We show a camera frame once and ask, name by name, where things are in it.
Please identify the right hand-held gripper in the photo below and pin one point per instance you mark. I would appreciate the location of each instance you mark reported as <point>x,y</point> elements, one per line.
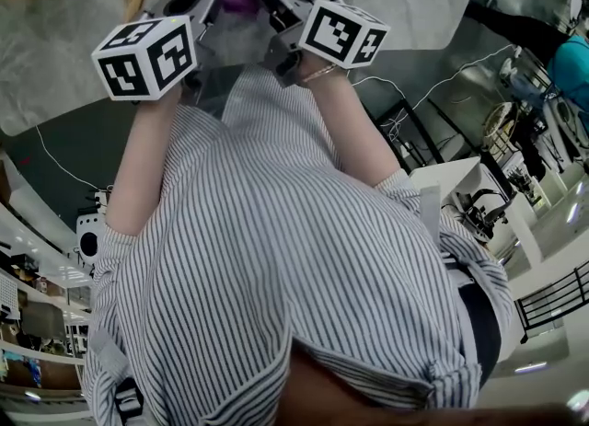
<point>336,33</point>

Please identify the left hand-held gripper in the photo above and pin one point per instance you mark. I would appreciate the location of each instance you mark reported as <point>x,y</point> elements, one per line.
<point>138,61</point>

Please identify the person's right forearm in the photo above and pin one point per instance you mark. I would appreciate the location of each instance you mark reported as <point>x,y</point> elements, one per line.
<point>354,125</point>

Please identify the person's left forearm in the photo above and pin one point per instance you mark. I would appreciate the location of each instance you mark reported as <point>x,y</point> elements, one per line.
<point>138,166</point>

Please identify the black table legs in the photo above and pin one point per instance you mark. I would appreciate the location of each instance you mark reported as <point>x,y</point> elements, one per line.
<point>409,125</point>

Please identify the white desk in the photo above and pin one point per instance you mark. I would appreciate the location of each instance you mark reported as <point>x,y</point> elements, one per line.
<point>451,171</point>

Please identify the white power strip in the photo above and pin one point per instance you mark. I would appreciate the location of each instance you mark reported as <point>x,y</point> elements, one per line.
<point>516,52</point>

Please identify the round wicker tray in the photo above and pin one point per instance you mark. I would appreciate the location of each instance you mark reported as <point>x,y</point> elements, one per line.
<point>500,125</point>

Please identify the striped shirt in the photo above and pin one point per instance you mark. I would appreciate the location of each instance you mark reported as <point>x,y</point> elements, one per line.
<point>276,254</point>

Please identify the white hard-shell backpack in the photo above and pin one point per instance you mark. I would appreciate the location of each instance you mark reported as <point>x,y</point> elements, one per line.
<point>89,240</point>

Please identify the black office chair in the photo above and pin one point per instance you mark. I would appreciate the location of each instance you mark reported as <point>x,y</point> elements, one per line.
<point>478,217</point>

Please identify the white shelving unit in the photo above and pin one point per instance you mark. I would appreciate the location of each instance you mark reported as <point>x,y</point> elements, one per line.
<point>7,295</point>

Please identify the black railing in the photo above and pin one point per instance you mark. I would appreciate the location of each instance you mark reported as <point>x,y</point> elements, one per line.
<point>552,300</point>

